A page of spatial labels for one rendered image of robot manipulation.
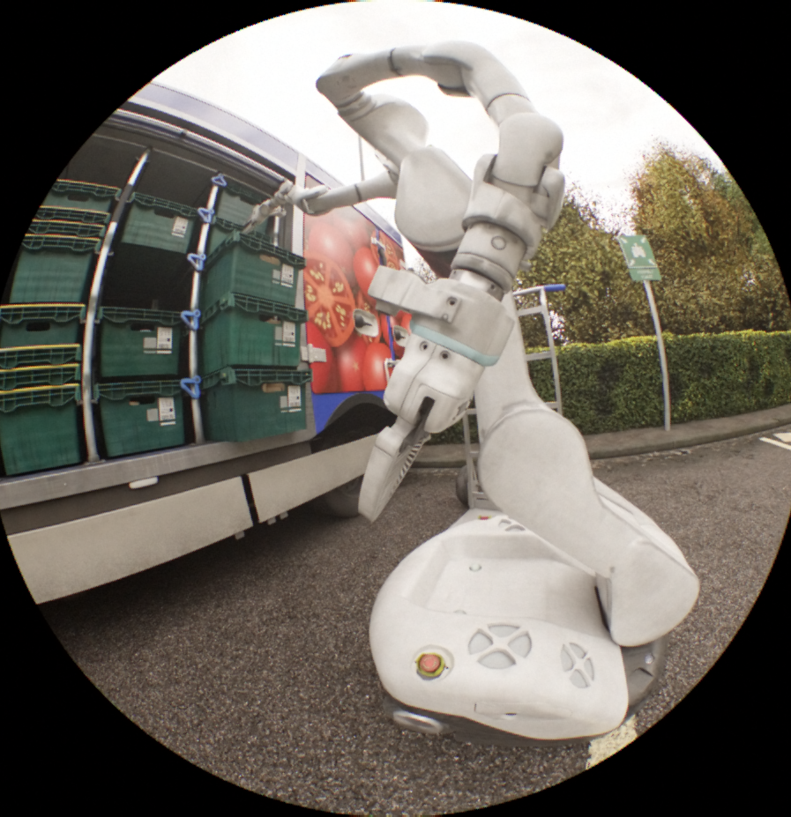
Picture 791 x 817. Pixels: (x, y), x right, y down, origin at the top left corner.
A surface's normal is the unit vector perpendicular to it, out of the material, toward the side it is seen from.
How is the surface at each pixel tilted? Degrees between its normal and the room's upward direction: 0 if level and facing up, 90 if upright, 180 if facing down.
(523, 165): 106
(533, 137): 100
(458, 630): 0
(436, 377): 52
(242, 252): 96
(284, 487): 90
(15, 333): 94
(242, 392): 96
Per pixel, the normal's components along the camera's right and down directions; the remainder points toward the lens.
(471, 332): 0.06, 0.31
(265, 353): 0.88, 0.08
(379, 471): -0.51, 0.29
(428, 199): -0.46, 0.08
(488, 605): -0.12, -0.99
